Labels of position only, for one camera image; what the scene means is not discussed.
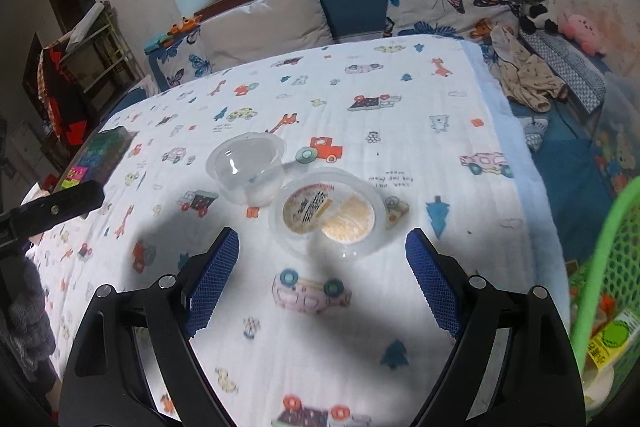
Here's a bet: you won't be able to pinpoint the beige crumpled clothes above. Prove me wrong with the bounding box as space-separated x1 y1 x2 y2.
485 26 568 114

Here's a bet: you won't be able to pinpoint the left butterfly pillow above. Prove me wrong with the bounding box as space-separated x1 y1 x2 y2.
148 26 213 91

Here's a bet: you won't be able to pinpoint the white paper cup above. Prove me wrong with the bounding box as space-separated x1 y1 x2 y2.
582 358 615 411

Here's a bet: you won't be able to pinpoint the green yellow juice carton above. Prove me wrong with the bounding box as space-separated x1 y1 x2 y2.
585 308 639 373

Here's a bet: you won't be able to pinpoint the orange toy on sofa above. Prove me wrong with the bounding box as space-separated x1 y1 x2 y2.
167 15 202 36

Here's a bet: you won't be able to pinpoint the clear pudding cup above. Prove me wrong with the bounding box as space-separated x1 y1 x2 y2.
205 132 285 207

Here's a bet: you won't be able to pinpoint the blue sofa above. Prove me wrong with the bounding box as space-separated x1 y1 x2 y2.
144 0 622 268

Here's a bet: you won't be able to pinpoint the green plastic waste basket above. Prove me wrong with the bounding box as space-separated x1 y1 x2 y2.
568 175 640 417

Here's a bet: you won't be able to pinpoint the butterfly pillow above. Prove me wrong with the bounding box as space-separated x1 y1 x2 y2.
148 26 213 91
385 0 520 42

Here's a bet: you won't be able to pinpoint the right butterfly pillow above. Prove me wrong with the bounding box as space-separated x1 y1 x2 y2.
385 0 520 42

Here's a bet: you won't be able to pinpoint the striped grey cloth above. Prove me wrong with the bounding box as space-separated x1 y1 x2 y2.
521 30 605 114

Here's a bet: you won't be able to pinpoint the patterned white tablecloth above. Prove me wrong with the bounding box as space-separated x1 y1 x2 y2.
32 36 568 426

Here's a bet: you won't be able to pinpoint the metal shelf rack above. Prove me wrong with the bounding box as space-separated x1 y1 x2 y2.
40 1 144 119

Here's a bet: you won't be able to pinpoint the clear plastic toy bin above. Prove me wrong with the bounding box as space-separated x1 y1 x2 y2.
591 72 640 197

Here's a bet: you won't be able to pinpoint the beige cushion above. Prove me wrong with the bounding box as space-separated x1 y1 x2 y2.
201 0 334 70

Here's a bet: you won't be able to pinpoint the pink plush toy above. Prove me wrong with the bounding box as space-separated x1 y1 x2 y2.
559 14 608 56

